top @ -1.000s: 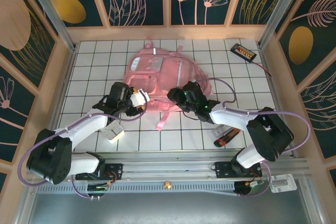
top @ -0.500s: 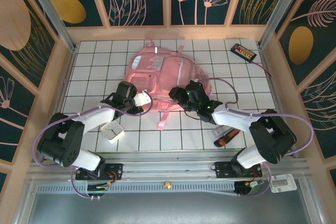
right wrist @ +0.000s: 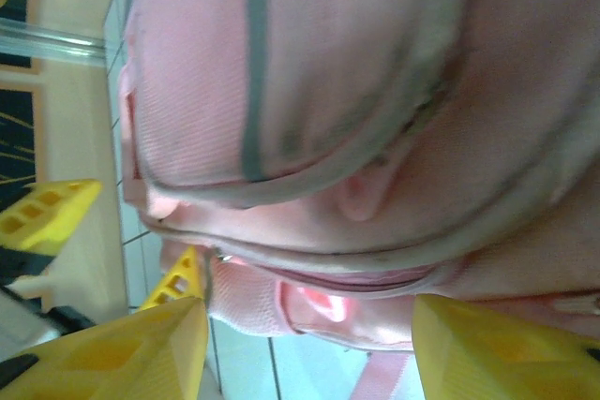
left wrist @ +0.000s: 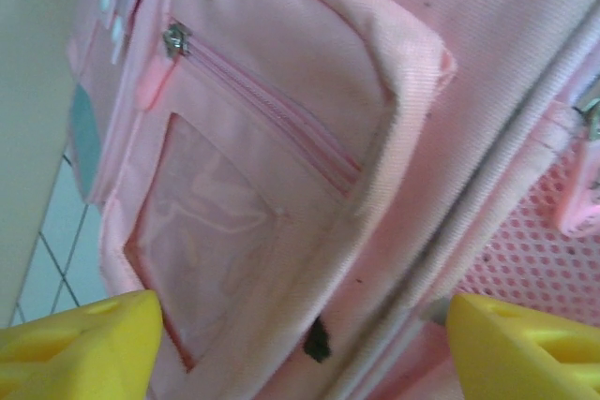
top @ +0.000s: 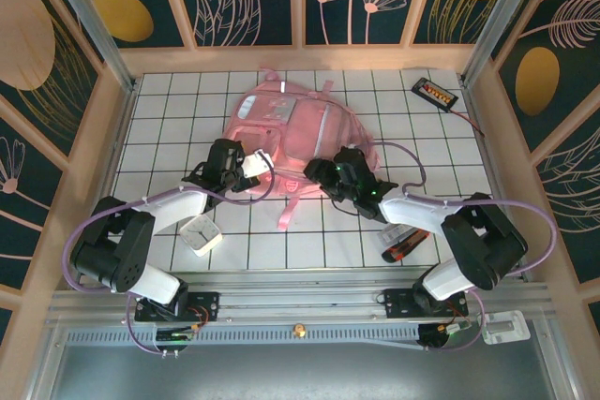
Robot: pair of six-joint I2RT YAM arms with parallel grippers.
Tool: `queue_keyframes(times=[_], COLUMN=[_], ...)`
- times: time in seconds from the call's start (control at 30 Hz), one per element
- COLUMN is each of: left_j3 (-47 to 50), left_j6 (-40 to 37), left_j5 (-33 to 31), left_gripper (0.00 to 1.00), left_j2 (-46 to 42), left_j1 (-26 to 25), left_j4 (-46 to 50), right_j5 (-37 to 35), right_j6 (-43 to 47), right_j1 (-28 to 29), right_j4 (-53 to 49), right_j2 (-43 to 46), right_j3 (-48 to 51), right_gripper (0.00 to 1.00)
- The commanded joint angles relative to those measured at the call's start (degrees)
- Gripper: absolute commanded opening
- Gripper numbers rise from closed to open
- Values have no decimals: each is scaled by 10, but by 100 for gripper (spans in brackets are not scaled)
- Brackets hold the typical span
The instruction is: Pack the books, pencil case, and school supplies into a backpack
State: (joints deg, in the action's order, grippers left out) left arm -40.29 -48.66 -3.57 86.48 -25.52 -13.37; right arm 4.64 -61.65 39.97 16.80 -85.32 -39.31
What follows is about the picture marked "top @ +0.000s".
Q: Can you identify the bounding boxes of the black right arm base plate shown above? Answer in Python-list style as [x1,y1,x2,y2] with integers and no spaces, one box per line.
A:
[382,287,470,321]

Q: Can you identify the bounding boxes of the white square alarm clock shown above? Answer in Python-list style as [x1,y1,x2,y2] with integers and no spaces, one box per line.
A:
[179,212,223,259]

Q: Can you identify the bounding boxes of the black charger board yellow connectors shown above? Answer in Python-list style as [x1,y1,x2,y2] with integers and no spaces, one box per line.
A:
[411,77,459,111]

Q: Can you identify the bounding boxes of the pink fabric backpack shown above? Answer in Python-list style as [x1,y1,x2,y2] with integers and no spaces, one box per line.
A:
[219,66,382,232]

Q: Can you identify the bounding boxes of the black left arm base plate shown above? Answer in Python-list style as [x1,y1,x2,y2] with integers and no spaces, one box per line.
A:
[134,290,221,324]

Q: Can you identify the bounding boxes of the white mounting bracket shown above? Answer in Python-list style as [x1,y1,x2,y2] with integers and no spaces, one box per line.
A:
[482,309,532,345]

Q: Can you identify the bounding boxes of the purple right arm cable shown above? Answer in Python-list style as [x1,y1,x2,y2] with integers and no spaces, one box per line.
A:
[365,140,559,354]

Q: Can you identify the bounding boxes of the teal panel pink fern leaves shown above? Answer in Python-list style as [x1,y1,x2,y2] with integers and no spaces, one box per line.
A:
[533,123,600,287]

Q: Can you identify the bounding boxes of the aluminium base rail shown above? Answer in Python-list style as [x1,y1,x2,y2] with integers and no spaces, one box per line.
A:
[46,273,554,324]

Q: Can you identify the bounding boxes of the grey slotted cable duct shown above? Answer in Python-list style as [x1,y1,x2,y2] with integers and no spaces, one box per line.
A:
[63,327,423,348]

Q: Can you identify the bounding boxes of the black controller with wires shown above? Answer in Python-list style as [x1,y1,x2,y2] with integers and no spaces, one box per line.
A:
[416,322,470,353]
[154,324,198,355]

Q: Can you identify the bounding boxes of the aluminium frame post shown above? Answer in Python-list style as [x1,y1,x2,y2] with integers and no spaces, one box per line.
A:
[460,0,550,86]
[39,0,138,92]

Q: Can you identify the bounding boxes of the teal panel gold oval fern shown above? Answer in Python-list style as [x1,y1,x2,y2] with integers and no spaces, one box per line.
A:
[494,0,600,156]

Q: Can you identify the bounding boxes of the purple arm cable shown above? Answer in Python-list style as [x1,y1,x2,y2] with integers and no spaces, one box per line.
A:
[365,140,559,354]
[63,158,278,357]

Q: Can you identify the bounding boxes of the teal panel single pink flower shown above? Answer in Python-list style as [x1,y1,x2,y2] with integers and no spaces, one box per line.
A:
[0,95,67,291]

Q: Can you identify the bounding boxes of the orange black utility knife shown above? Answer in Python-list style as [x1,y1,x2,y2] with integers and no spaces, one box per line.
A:
[382,230,430,264]

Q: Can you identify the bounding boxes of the teal wall panel gold oval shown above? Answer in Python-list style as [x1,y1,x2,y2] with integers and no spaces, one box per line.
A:
[69,0,196,50]

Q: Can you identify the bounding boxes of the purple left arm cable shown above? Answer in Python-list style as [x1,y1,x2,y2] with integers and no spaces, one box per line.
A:
[63,158,278,357]

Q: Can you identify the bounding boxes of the red black wire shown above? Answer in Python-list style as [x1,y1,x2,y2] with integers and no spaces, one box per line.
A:
[448,107,487,139]

